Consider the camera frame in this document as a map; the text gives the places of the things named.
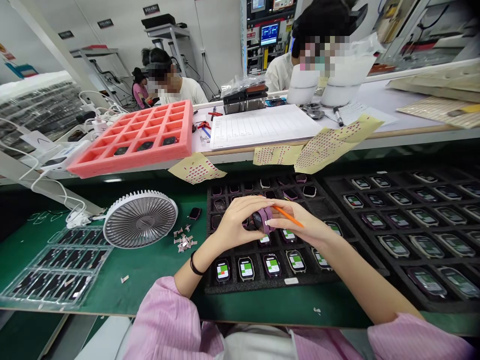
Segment person's left hand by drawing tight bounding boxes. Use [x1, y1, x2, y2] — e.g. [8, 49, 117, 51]
[214, 194, 277, 260]

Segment person's right hand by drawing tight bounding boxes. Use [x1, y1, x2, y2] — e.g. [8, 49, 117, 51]
[266, 199, 334, 253]

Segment purple smartwatch unit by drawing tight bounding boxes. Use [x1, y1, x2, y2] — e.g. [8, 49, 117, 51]
[242, 207, 275, 236]

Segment orange pencil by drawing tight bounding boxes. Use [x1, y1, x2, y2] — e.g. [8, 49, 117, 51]
[257, 193, 305, 229]

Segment batch of smartwatches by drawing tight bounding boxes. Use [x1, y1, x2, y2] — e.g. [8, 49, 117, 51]
[342, 170, 480, 301]
[211, 173, 345, 285]

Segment stack of paper forms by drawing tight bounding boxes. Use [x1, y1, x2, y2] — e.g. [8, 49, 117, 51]
[208, 103, 324, 151]

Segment pile of small white tabs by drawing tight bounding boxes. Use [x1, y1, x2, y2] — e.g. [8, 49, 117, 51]
[172, 223, 198, 253]

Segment black foam tray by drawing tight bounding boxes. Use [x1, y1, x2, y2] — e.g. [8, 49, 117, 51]
[321, 167, 480, 315]
[204, 173, 391, 296]

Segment large beige sticker sheet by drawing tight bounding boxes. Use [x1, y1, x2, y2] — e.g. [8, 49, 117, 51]
[293, 113, 386, 176]

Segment stack of black fixture boxes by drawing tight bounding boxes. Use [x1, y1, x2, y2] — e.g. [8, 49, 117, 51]
[222, 83, 270, 116]

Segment metal scissors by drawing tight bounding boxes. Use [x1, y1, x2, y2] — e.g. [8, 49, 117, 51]
[301, 104, 326, 122]

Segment white desk fan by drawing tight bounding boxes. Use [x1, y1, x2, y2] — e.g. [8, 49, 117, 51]
[101, 188, 179, 250]

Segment green table mat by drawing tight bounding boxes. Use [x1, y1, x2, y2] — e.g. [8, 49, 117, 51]
[0, 161, 480, 333]

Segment person's body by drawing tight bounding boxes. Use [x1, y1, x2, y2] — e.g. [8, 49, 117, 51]
[202, 320, 376, 360]

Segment loose paper sheet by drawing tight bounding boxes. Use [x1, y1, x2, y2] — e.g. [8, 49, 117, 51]
[329, 100, 399, 128]

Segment large white cylinder roll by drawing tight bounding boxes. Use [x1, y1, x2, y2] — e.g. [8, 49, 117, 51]
[319, 55, 368, 109]

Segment stack of pink foam trays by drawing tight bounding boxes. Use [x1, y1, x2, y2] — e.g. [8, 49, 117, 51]
[66, 98, 195, 179]

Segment machine with blue screen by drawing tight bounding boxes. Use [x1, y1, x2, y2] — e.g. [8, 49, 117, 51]
[245, 0, 298, 73]

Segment tall white shelf rack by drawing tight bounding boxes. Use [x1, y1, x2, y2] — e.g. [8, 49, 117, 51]
[140, 13, 200, 82]

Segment white box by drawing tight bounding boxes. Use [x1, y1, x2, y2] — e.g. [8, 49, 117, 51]
[36, 141, 92, 178]

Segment low white shelf rack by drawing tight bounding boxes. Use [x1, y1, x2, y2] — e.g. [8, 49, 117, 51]
[70, 44, 133, 107]

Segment beige dotted sheet stack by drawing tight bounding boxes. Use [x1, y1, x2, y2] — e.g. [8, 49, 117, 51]
[395, 95, 480, 131]

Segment clear plastic blister tray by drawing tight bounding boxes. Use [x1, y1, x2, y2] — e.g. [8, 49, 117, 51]
[0, 224, 116, 313]

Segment stack of cardboard panels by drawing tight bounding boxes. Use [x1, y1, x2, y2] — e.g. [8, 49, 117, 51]
[385, 59, 480, 104]

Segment stack of clear trays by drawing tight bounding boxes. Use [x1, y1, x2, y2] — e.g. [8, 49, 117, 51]
[0, 70, 83, 152]

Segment glass fronted machine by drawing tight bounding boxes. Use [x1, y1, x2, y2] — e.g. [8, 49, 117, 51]
[374, 0, 480, 73]

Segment white chargers and cables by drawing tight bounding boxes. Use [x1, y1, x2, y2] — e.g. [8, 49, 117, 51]
[76, 89, 127, 133]

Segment white cable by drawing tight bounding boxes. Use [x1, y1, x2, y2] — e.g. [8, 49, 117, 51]
[0, 117, 93, 227]

